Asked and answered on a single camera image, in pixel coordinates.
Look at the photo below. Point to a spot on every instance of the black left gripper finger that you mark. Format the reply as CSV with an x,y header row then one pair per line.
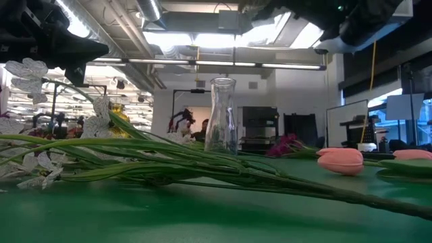
x,y
84,52

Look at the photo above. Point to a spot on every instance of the white veined flower spray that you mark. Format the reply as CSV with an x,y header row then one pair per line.
x,y
236,168

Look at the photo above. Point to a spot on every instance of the purple flower spray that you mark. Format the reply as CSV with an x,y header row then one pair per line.
x,y
283,145

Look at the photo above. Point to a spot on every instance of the pink tulip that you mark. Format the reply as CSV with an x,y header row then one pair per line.
x,y
341,162
413,154

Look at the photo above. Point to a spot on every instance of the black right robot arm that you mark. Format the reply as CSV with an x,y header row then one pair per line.
x,y
368,20

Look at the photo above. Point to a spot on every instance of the yellow glass vase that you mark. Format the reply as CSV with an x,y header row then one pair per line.
x,y
119,108

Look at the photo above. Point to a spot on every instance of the clear glass vase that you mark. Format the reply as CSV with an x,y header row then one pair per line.
x,y
221,111

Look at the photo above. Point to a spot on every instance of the long ceiling light strip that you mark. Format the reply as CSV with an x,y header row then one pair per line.
x,y
162,61

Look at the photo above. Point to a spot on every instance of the red black background robot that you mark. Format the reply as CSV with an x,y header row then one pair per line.
x,y
184,116

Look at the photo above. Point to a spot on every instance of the person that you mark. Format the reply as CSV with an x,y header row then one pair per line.
x,y
203,126

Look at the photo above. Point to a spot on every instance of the grey ceiling unit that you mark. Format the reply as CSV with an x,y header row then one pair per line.
x,y
230,21

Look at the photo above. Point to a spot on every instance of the black cabinet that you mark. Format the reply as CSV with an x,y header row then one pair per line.
x,y
260,116

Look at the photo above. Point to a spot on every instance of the whiteboard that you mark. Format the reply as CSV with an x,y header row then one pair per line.
x,y
344,125

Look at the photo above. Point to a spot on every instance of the black equipment rack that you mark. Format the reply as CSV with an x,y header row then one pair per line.
x,y
352,131

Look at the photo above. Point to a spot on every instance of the white display panel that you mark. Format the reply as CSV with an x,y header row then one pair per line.
x,y
405,106

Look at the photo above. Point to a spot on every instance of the black tripod stand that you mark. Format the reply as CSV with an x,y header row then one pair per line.
x,y
412,128

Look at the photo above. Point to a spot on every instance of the silver round ventilation duct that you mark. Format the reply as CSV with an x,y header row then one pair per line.
x,y
150,8

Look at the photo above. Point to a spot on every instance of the black metal frame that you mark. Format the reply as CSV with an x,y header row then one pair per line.
x,y
173,104

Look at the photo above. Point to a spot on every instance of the grey wall vent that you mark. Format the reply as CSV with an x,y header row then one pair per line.
x,y
253,85

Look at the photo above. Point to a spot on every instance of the black dome camera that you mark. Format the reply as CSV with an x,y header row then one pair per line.
x,y
321,51

